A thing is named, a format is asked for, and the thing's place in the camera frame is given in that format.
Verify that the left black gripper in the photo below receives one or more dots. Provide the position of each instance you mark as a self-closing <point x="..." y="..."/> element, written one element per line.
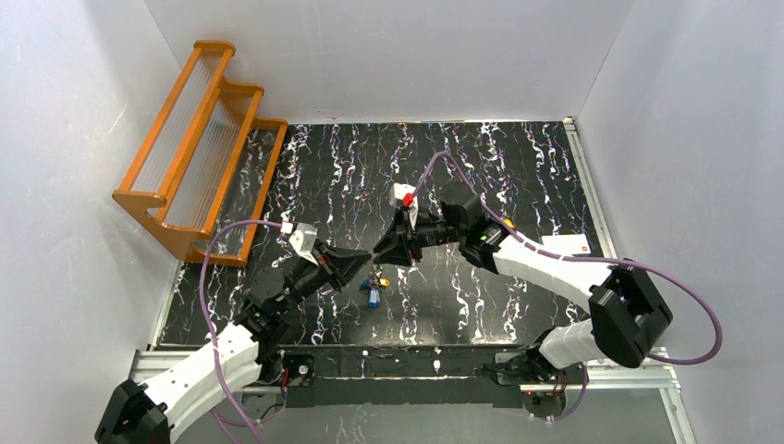
<point x="330" y="265"/>

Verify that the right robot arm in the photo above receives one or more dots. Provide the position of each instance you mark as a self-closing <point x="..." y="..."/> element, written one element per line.
<point x="627" y="314"/>

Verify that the white box red label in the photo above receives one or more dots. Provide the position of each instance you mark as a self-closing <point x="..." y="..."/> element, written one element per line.
<point x="567" y="244"/>

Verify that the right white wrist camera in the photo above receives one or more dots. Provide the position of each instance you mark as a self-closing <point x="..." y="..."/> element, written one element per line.
<point x="402" y="196"/>

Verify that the blue key tag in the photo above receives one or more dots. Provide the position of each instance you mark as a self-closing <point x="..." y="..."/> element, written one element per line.
<point x="372" y="289"/>

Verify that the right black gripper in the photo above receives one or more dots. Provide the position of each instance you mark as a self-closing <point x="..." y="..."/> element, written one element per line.
<point x="409" y="239"/>

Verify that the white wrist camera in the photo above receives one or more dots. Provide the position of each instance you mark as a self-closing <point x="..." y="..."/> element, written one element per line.
<point x="301" y="237"/>
<point x="402" y="196"/>

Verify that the orange wooden rack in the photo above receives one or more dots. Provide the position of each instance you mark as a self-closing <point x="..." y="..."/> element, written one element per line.
<point x="178" y="184"/>

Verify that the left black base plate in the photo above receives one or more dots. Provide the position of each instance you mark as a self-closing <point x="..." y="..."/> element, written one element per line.
<point x="289" y="370"/>

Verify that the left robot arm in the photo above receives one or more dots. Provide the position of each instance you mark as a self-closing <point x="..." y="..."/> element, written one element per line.
<point x="161" y="408"/>

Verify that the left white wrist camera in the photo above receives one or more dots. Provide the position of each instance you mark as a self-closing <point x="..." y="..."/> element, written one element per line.
<point x="301" y="237"/>

